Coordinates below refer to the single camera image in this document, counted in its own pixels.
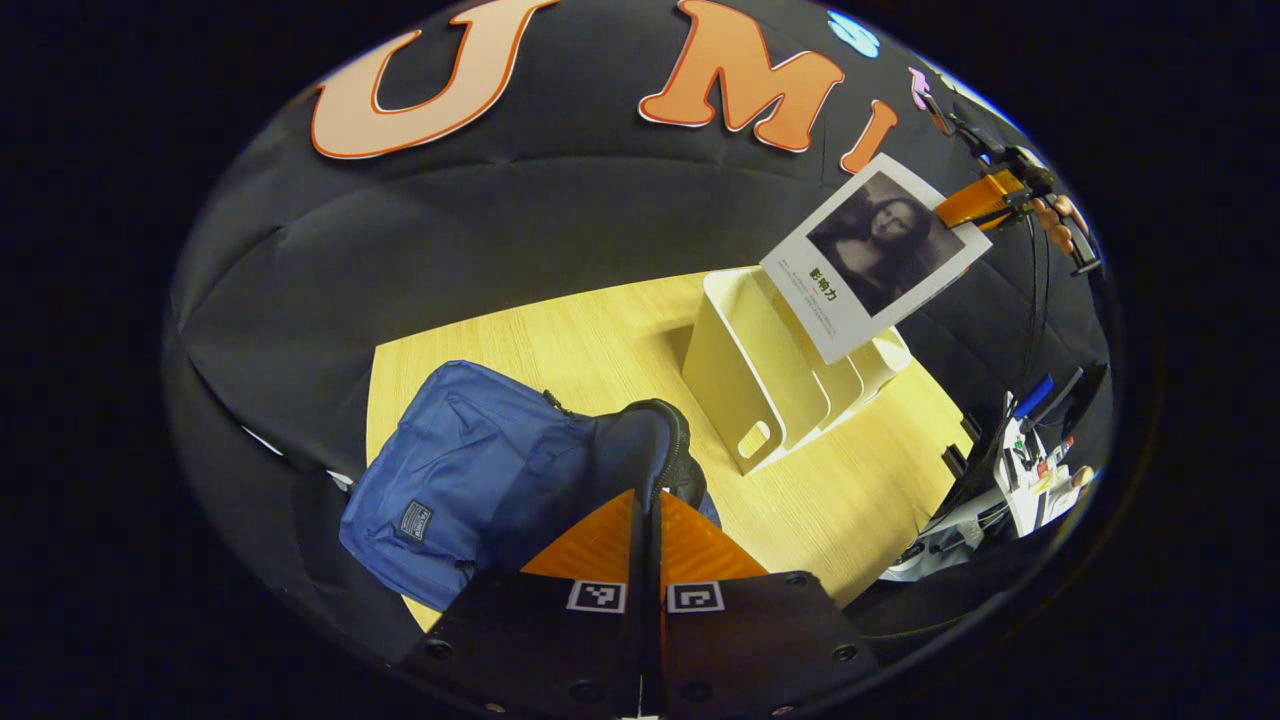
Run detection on white power strip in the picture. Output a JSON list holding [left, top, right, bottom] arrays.
[[885, 500, 1011, 583]]

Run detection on white cluttered device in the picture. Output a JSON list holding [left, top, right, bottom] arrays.
[[995, 420, 1096, 541]]

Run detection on blue handle tool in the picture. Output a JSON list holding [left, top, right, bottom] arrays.
[[1013, 374, 1056, 421]]

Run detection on portrait cover book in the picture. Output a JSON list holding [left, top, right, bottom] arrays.
[[760, 153, 994, 366]]

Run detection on black cable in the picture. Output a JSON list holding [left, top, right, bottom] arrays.
[[1022, 215, 1056, 386]]

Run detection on white bookshelf rack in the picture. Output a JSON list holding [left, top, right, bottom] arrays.
[[682, 265, 913, 476]]

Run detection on blue schoolbag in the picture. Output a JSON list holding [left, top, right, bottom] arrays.
[[338, 360, 723, 613]]

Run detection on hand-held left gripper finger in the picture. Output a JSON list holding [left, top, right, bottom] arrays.
[[395, 488, 651, 719], [650, 488, 881, 719]]

